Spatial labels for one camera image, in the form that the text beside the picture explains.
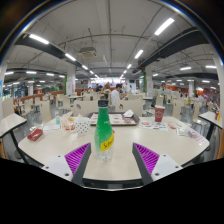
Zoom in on red flat packet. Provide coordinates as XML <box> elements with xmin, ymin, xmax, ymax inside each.
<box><xmin>26</xmin><ymin>128</ymin><xmax>45</xmax><ymax>142</ymax></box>

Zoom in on white polka dot cup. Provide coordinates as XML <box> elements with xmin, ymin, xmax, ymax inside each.
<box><xmin>73</xmin><ymin>116</ymin><xmax>92</xmax><ymax>136</ymax></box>

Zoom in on person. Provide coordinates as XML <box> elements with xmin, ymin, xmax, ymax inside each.
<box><xmin>110</xmin><ymin>83</ymin><xmax>128</xmax><ymax>107</ymax></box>

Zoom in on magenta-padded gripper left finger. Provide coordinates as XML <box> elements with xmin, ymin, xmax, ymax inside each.
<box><xmin>41</xmin><ymin>142</ymin><xmax>93</xmax><ymax>187</ymax></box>

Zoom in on ceiling air conditioner unit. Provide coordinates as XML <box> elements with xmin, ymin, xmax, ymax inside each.
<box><xmin>78</xmin><ymin>46</ymin><xmax>98</xmax><ymax>59</ymax></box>

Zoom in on ceiling light strips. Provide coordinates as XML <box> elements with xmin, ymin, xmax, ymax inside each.
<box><xmin>3</xmin><ymin>17</ymin><xmax>218</xmax><ymax>85</ymax></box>

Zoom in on white crumpled napkin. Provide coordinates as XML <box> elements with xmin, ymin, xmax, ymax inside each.
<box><xmin>122</xmin><ymin>109</ymin><xmax>135</xmax><ymax>119</ymax></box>

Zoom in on white side table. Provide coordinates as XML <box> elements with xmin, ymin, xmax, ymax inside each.
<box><xmin>197</xmin><ymin>110</ymin><xmax>224</xmax><ymax>142</ymax></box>
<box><xmin>0</xmin><ymin>112</ymin><xmax>28</xmax><ymax>158</ymax></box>

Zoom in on beige canteen chair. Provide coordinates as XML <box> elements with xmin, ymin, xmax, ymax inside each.
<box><xmin>39</xmin><ymin>100</ymin><xmax>54</xmax><ymax>125</ymax></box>
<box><xmin>71</xmin><ymin>99</ymin><xmax>100</xmax><ymax>118</ymax></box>
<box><xmin>114</xmin><ymin>98</ymin><xmax>144</xmax><ymax>118</ymax></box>

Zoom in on green plastic drink bottle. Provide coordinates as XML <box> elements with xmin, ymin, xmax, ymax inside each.
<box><xmin>94</xmin><ymin>99</ymin><xmax>116</xmax><ymax>163</ymax></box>

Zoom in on red paper cup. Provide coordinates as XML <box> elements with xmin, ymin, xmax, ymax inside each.
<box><xmin>154</xmin><ymin>105</ymin><xmax>166</xmax><ymax>124</ymax></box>

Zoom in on printed paper leaflet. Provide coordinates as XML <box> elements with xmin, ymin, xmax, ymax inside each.
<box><xmin>138</xmin><ymin>120</ymin><xmax>169</xmax><ymax>132</ymax></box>

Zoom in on dark food tray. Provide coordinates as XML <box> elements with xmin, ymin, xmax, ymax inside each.
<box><xmin>86</xmin><ymin>111</ymin><xmax>141</xmax><ymax>127</ymax></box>

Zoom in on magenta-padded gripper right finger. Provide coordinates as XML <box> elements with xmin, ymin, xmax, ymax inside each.
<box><xmin>131</xmin><ymin>142</ymin><xmax>184</xmax><ymax>186</ymax></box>

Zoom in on clear plastic wrapper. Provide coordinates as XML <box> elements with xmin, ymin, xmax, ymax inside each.
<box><xmin>175</xmin><ymin>127</ymin><xmax>202</xmax><ymax>140</ymax></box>

